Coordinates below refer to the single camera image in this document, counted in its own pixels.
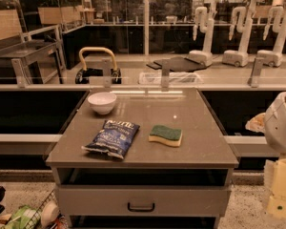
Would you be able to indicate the wire basket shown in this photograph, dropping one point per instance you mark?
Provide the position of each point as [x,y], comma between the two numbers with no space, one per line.
[32,217]

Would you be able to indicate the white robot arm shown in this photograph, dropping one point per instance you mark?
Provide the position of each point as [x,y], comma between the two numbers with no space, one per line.
[275,127]

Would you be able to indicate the grey drawer front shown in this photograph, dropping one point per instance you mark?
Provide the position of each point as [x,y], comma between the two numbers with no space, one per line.
[76,200]

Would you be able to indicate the left white background robot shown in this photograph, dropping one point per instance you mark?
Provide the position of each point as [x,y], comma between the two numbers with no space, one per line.
[204,21]

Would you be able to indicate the clear plastic bin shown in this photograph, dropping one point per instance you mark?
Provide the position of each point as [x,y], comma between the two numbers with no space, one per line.
[174,78]

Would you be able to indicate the black drawer handle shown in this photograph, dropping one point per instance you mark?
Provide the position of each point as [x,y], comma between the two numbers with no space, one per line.
[141,208]

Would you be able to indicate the grey metal side table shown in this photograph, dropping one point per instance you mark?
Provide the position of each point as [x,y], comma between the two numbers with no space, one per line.
[34,62]

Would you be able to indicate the middle white background robot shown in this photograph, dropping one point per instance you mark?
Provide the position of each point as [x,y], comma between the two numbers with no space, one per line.
[241,21]

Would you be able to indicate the grey counter cabinet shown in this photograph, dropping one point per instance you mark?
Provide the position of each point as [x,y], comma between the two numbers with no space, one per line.
[204,158]

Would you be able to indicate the white ceramic bowl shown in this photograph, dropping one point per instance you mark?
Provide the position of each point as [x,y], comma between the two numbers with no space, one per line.
[102,103]

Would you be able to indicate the black floor mat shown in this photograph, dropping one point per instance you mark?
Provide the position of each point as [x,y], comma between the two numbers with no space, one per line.
[176,64]

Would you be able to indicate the right white background robot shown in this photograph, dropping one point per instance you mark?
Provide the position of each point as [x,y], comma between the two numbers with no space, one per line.
[276,22]

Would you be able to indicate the green yellow sponge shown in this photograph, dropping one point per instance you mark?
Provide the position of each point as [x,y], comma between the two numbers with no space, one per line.
[165,135]

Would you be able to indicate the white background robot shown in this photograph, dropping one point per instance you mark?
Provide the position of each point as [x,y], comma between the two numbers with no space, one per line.
[241,21]
[276,22]
[204,21]

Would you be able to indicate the white cup in basket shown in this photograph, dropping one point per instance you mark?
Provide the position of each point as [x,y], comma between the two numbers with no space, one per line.
[49,214]

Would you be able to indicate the wooden planter box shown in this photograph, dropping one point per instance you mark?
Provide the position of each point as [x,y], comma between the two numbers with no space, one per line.
[59,15]

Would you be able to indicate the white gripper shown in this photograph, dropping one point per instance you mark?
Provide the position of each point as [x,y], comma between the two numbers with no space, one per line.
[280,128]

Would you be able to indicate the blue chip bag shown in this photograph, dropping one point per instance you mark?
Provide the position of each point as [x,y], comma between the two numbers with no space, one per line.
[114,139]

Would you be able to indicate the green snack bag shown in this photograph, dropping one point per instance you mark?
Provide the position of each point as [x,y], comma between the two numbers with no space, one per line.
[15,219]

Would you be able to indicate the yellow handled black cart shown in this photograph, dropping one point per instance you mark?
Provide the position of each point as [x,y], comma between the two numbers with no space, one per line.
[107,68]

